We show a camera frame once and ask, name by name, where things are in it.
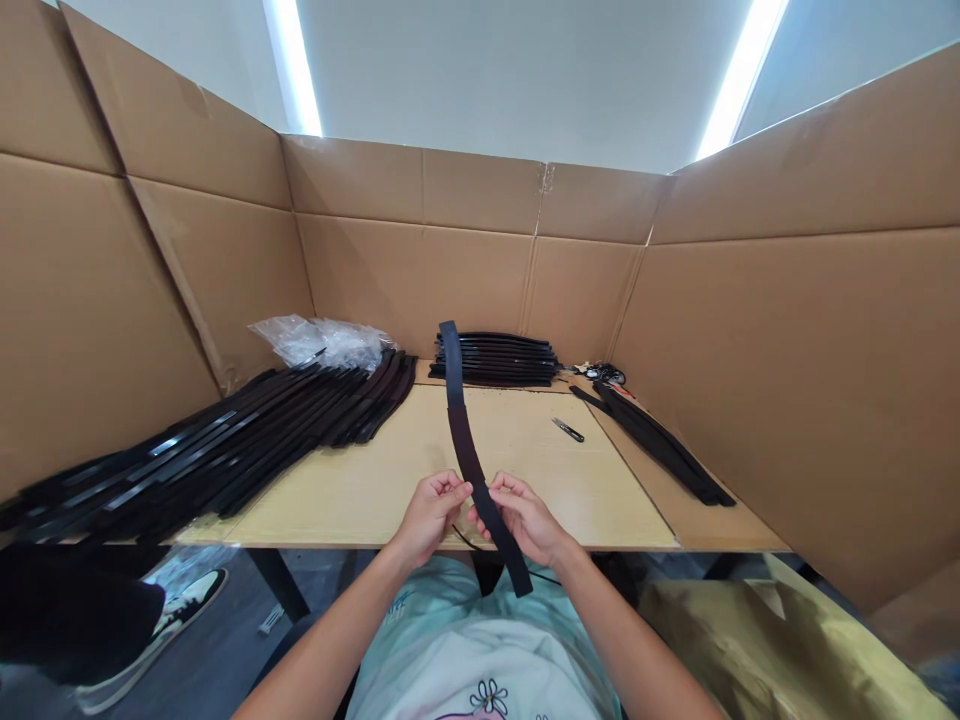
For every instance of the thin black trimmed sliver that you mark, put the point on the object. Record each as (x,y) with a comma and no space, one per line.
(466,534)

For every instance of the wooden work table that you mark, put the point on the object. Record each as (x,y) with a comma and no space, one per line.
(465,465)

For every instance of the long curved black rubber strip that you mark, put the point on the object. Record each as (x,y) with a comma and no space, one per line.
(469,450)

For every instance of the small pile of flat black strips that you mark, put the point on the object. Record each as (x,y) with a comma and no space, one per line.
(652,442)

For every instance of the brown cardboard screen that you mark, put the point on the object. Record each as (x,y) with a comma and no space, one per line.
(480,247)

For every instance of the person's body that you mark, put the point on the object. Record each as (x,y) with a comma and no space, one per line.
(465,645)

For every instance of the yellow brown paper sack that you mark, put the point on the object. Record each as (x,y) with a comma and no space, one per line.
(780,649)

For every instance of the small black thread snips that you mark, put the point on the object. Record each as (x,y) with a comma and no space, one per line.
(568,429)

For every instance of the crumpled clear plastic bag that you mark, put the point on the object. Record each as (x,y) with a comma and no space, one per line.
(319,341)

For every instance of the ceiling light strip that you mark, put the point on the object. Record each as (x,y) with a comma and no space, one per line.
(741,75)
(294,64)

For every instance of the tangle of small black parts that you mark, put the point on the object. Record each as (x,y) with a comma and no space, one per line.
(600,371)

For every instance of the person's right hand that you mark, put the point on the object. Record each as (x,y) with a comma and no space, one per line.
(526,517)

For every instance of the stack of short black strips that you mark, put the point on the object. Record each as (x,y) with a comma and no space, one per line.
(499,360)

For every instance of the large pile of black strips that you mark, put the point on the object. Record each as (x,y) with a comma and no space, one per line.
(225,450)

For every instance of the person's left hand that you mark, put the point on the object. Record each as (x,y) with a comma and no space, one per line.
(426,514)

